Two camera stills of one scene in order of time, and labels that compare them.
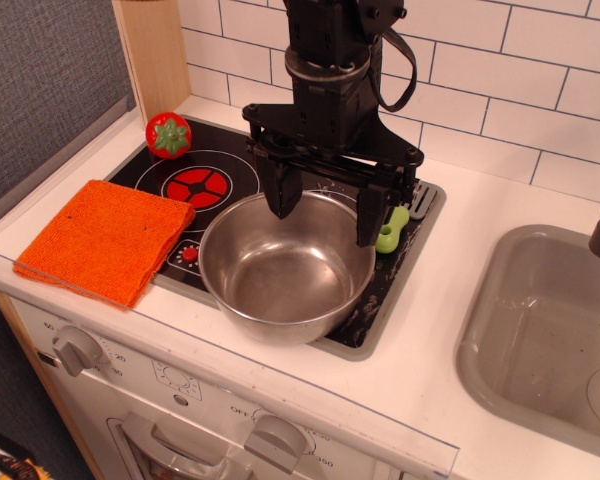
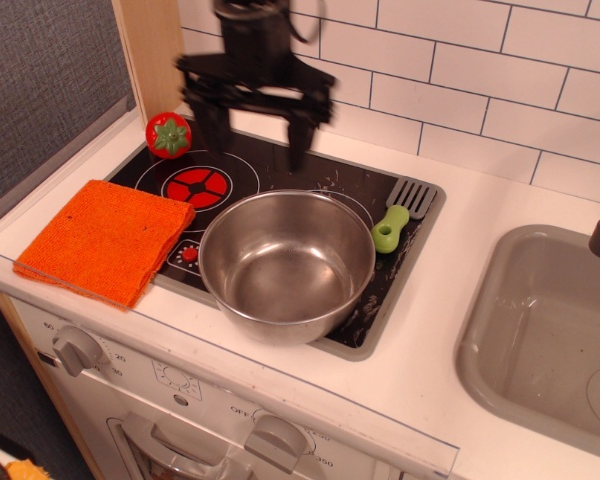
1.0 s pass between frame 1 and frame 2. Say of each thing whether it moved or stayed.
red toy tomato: stayed
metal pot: stayed
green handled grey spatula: stayed
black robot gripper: moved
